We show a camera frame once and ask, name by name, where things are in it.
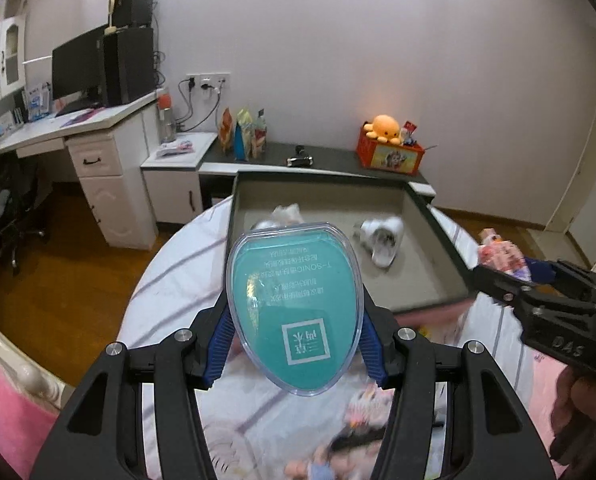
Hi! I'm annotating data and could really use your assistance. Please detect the orange snack bag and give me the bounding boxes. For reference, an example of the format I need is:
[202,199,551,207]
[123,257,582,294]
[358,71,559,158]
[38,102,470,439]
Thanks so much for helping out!
[220,107,237,149]

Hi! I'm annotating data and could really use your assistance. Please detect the pink embroidered quilt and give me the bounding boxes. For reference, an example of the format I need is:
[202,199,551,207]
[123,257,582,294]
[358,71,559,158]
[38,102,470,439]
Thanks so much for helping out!
[528,352,566,461]

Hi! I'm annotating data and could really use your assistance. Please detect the pink fuzzy blanket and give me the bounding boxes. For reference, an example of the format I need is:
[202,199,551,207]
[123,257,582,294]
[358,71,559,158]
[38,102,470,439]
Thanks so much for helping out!
[0,332,74,480]

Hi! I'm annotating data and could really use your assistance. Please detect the blue white boxes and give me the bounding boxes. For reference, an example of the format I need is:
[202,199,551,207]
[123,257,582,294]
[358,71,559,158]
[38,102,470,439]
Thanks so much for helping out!
[24,82,53,121]

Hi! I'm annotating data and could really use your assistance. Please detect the white striped bedspread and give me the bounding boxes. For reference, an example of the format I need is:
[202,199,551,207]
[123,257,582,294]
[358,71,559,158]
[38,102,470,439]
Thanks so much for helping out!
[115,205,579,480]

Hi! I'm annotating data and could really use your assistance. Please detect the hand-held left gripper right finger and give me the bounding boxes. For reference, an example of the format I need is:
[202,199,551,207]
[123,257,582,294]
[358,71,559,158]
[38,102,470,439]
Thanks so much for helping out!
[359,304,561,480]

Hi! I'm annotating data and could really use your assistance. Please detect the small doll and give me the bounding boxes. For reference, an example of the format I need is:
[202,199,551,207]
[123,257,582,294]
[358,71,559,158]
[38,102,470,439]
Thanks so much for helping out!
[283,454,359,480]

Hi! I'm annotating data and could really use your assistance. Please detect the blue yellow snack bag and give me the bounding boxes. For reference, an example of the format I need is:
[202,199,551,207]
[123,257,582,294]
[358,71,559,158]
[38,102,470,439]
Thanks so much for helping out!
[234,108,255,162]

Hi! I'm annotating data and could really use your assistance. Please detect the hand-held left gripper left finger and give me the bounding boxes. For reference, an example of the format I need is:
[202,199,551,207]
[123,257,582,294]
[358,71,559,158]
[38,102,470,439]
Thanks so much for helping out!
[30,292,235,480]

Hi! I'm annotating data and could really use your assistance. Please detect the white curved device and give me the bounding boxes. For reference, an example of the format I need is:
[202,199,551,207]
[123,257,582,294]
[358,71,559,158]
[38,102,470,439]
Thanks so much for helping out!
[353,215,405,268]

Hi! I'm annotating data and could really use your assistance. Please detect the black office chair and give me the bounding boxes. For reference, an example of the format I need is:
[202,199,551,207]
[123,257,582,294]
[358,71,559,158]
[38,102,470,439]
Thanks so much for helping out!
[0,152,53,275]

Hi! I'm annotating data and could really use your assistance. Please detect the red snack bag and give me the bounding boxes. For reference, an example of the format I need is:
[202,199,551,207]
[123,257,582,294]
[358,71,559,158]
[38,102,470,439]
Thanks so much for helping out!
[252,108,269,159]

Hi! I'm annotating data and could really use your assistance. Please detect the white nightstand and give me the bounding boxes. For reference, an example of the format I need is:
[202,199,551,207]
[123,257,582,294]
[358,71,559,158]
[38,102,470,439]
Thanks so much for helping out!
[140,132,219,226]

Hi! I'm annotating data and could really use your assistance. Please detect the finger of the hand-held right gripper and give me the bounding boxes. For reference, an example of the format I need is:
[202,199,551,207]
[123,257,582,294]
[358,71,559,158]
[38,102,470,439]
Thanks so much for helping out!
[472,265,530,312]
[522,258,595,287]

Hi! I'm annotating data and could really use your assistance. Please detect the clear bottle orange cap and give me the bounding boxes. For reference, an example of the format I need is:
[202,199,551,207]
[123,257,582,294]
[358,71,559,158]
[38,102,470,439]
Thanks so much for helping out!
[158,87,177,144]

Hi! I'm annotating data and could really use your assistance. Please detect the dark top low cabinet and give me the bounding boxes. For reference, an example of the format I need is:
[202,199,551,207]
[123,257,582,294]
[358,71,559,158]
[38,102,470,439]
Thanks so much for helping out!
[198,141,436,197]

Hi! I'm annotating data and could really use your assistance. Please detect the black power cable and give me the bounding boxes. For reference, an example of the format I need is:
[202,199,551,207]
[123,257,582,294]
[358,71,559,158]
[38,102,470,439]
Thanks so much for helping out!
[177,77,199,134]

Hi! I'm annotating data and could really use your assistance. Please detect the white charger block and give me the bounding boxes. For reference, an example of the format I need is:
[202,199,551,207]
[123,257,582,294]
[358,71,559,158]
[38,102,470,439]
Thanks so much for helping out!
[254,203,303,231]

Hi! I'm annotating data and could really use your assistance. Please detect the purple folder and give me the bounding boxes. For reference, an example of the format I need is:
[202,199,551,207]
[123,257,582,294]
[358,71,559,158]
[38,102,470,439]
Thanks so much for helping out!
[60,107,106,129]

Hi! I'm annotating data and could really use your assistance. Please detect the orange octopus plush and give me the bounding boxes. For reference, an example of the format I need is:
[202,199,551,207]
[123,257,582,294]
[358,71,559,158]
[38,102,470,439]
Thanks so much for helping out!
[363,115,404,144]

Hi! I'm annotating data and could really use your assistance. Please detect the pink block toy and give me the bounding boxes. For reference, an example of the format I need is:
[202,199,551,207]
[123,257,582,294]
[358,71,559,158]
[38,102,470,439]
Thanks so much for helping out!
[478,227,535,282]

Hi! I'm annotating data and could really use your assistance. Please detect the black computer tower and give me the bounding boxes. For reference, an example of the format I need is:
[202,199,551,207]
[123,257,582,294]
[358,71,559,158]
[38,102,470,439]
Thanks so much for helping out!
[102,27,157,107]

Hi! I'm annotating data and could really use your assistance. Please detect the cream bed footboard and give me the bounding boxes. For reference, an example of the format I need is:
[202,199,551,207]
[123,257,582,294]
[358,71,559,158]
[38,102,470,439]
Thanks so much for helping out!
[0,305,76,406]

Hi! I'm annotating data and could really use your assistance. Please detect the white wall outlet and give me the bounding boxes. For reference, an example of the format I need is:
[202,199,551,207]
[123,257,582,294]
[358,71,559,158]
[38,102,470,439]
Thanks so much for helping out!
[186,73,231,95]

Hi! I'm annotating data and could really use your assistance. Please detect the colourful small toy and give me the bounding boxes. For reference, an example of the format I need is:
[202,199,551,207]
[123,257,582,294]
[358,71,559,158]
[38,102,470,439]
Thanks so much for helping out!
[345,385,395,427]

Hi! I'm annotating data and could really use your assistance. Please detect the black computer monitor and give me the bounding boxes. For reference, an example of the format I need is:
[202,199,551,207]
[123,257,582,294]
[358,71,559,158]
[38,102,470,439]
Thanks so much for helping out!
[52,24,109,104]

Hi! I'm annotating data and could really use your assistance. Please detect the red printed storage box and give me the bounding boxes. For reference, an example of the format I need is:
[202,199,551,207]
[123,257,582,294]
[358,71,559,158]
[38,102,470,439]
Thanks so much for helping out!
[356,126,425,177]

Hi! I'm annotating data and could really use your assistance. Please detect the white glass door cabinet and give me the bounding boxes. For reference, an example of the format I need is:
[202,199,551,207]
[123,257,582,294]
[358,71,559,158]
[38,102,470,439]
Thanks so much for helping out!
[0,15,29,107]

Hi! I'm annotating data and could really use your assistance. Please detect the black small gadget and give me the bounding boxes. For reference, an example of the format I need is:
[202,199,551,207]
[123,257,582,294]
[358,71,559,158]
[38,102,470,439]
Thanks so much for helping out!
[286,145,313,167]

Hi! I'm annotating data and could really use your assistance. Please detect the pink printed packet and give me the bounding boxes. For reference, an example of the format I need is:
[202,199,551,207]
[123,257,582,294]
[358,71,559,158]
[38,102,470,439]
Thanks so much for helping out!
[158,141,197,159]

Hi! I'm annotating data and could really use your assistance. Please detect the white desk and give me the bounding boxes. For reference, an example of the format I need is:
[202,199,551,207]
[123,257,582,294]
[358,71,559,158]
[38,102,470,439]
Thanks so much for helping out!
[0,92,161,250]

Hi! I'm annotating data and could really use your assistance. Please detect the black speaker box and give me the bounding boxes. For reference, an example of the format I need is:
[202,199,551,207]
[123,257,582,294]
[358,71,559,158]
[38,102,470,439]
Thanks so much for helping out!
[114,0,155,29]

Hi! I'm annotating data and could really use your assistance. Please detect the pink storage box dark rim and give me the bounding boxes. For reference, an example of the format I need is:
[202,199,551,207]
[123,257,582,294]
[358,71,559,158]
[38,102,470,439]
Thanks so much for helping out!
[226,170,480,314]

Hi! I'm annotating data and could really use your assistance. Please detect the person's right hand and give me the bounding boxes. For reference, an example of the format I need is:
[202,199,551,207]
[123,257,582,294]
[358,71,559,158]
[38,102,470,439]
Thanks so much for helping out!
[551,365,596,467]

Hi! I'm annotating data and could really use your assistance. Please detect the teal clear plastic case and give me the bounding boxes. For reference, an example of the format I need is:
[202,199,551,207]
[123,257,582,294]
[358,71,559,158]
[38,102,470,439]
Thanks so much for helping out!
[226,221,365,397]

